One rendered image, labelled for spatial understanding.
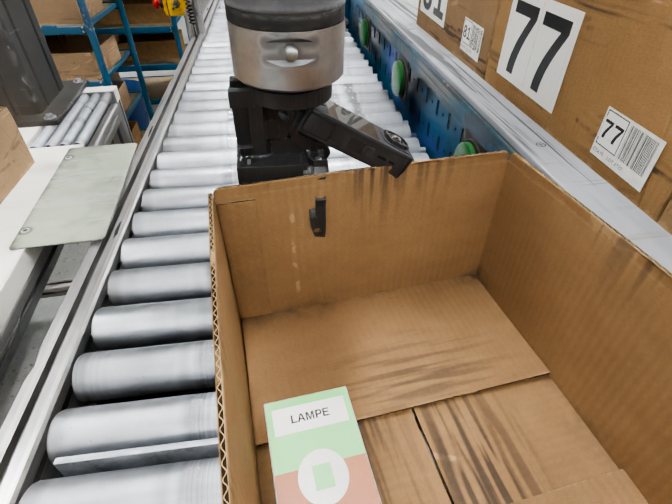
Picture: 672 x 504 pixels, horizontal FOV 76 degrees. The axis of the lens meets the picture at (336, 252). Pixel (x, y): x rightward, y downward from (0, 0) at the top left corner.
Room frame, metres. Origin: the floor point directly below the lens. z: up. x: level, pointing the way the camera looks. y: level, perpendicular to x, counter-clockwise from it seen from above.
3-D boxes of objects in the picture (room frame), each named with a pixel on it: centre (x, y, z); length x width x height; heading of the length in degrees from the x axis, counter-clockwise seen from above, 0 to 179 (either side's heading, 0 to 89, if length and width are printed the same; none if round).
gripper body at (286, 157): (0.37, 0.05, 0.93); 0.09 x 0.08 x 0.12; 98
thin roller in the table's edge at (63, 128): (0.88, 0.57, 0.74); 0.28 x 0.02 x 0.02; 11
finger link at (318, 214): (0.35, 0.02, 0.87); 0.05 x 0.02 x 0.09; 8
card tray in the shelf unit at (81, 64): (1.91, 1.17, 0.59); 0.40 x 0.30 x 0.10; 96
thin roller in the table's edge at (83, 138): (0.89, 0.52, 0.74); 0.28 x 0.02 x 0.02; 11
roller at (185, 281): (0.42, 0.04, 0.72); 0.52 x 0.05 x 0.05; 98
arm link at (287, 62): (0.36, 0.04, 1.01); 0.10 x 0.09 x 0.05; 8
